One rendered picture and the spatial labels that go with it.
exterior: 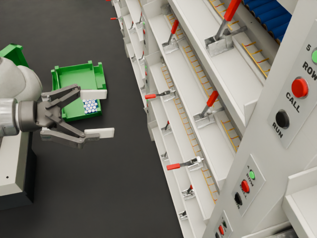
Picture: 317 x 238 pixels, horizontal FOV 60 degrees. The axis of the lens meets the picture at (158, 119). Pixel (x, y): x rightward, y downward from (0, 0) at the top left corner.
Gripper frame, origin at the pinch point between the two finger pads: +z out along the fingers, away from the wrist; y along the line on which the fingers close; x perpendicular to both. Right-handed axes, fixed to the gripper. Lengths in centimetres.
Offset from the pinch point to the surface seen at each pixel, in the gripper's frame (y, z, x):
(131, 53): -89, 30, -46
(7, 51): -97, -40, -51
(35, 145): -43, -26, -69
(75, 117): -52, -5, -60
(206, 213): 27.5, 21.5, -8.3
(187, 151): 9.4, 22.3, -7.8
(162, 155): -13, 29, -44
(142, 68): -52, 26, -27
